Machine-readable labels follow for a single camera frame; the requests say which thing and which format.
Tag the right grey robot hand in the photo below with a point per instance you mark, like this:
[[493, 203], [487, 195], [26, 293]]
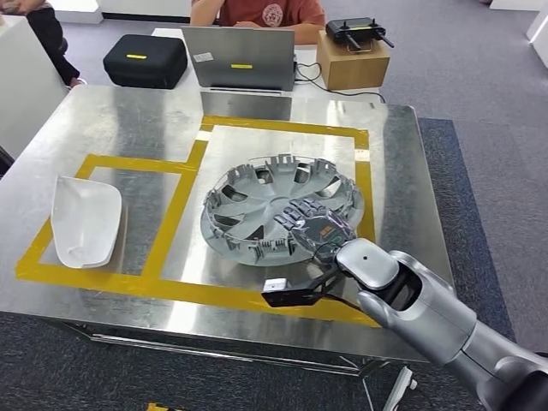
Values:
[[321, 232]]

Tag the grey plastic wheel hubcap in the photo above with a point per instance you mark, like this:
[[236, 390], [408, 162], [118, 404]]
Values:
[[248, 210]]

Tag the steel top workbench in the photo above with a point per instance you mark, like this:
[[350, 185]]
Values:
[[128, 125]]

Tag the white mirror cover part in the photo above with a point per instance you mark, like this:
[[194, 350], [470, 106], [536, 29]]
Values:
[[85, 224]]

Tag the brown cardboard box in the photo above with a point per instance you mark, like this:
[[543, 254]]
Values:
[[353, 68]]

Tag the black remote controller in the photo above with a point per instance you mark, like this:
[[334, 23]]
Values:
[[355, 29]]

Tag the silver laptop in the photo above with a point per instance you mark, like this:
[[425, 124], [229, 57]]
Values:
[[239, 54]]

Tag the person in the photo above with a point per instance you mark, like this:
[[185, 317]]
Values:
[[265, 12], [47, 34]]

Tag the yellow floor tape square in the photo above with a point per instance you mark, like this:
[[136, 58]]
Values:
[[156, 407]]

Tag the black zip case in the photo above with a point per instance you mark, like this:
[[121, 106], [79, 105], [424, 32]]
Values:
[[146, 62]]

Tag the white panel furniture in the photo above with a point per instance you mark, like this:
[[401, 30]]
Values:
[[539, 34]]

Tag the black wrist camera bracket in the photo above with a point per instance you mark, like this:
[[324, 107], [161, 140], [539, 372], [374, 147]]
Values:
[[300, 296]]

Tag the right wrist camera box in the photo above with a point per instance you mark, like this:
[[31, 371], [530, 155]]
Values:
[[275, 284]]

